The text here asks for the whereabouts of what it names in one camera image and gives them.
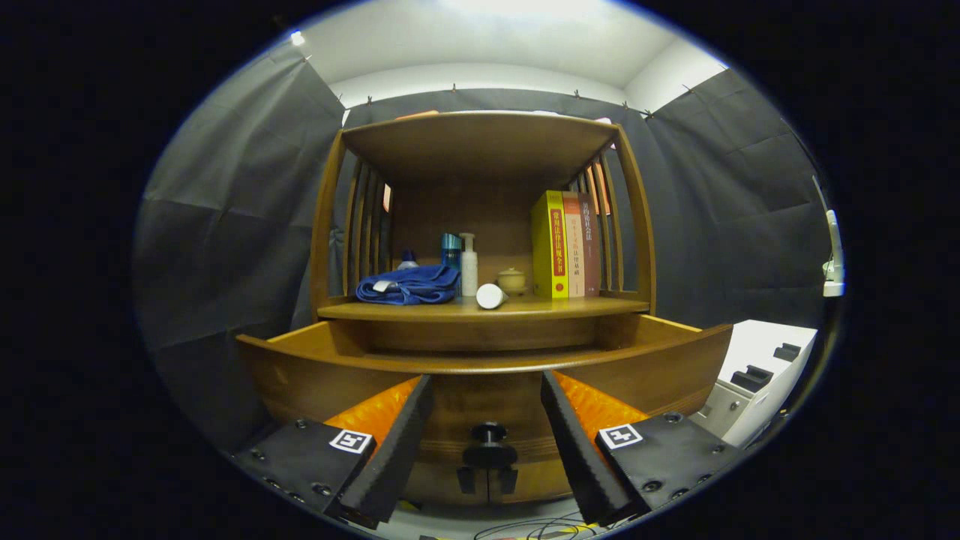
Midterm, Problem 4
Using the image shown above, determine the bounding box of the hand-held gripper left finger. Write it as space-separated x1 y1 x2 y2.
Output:
229 373 434 530

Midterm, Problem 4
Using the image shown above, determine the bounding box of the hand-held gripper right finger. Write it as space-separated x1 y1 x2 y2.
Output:
540 369 751 526

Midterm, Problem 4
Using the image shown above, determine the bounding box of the wooden drawer with black knob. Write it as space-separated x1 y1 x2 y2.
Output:
236 313 734 466

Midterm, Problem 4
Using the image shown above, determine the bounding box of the wooden cabinet door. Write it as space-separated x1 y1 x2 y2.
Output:
405 461 488 503
487 461 575 503

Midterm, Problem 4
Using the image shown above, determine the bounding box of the wooden countertop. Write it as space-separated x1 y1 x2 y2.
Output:
316 294 650 323

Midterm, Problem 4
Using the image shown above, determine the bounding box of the brown wooden cabinet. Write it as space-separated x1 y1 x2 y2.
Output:
309 111 659 505

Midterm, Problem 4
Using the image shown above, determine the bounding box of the folded blue towel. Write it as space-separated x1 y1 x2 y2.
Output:
355 264 461 306

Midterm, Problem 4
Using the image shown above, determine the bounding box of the maroon book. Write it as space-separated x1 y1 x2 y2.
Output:
577 193 602 297

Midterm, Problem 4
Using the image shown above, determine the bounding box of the white pump bottle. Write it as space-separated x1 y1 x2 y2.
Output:
459 232 479 298

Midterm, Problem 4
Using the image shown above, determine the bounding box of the cream and orange book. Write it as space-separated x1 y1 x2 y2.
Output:
561 191 586 299

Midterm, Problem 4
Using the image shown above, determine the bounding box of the thick yellow book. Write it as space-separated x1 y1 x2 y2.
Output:
531 190 569 301

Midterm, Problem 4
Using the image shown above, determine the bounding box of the white stand device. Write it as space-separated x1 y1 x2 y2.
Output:
814 176 846 299

